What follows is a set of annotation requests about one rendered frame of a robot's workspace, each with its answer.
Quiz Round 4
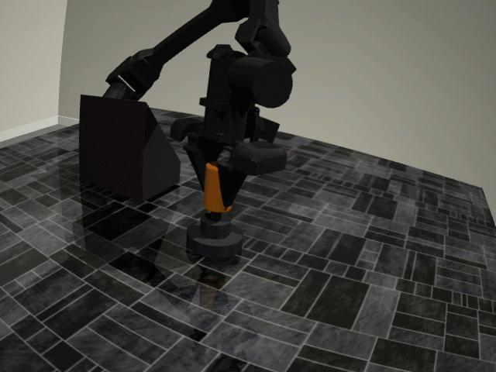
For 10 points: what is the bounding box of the dark grey round pedestal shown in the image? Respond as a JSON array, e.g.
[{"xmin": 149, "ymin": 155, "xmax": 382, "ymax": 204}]
[{"xmin": 186, "ymin": 212, "xmax": 243, "ymax": 258}]

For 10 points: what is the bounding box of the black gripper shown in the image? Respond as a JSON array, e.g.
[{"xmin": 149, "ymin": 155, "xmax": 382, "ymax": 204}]
[{"xmin": 170, "ymin": 91, "xmax": 287, "ymax": 208}]

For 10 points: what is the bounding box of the orange cylinder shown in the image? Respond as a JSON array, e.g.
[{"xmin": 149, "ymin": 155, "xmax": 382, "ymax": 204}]
[{"xmin": 204, "ymin": 161, "xmax": 232, "ymax": 212}]

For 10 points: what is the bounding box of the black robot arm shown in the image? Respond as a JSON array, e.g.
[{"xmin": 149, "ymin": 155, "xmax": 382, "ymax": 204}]
[{"xmin": 102, "ymin": 0, "xmax": 296, "ymax": 144}]

